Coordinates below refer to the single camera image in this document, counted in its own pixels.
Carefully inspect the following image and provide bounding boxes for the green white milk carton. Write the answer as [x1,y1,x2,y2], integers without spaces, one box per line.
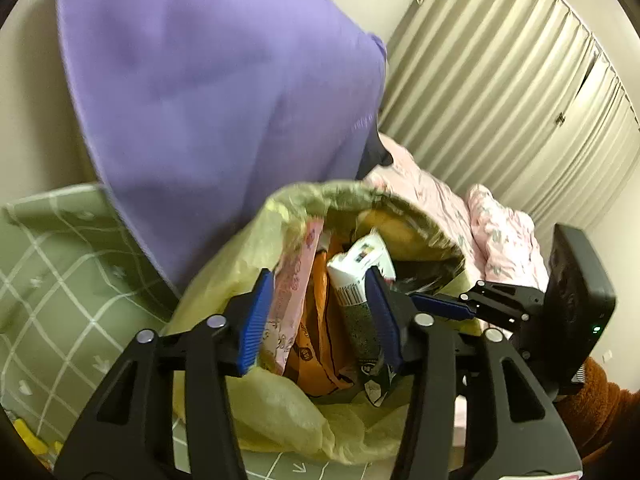
[325,228,397,406]

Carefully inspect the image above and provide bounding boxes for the orange snack bag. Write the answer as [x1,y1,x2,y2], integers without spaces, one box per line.
[284,237,358,398]

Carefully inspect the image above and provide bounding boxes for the pink long wrapper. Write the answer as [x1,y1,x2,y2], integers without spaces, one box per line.
[260,218,324,375]

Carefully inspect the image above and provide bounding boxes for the yellow red snack wrapper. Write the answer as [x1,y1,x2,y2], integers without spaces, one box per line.
[12,418,63,471]

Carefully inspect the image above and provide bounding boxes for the yellow trash bag bin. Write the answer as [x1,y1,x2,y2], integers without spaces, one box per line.
[165,181,464,465]

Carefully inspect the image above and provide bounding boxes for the brown fuzzy sleeve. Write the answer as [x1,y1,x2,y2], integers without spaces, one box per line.
[555,358,640,480]

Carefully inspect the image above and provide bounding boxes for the pink floral bedding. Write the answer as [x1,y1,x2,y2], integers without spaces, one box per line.
[364,134,549,296]

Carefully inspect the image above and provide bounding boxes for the green checked tablecloth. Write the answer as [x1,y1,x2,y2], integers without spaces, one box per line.
[0,182,381,480]

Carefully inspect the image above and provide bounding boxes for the beige curtain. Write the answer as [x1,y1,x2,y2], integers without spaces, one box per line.
[380,0,639,243]

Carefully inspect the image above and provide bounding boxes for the purple pillow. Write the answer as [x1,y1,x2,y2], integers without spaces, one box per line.
[56,0,386,290]

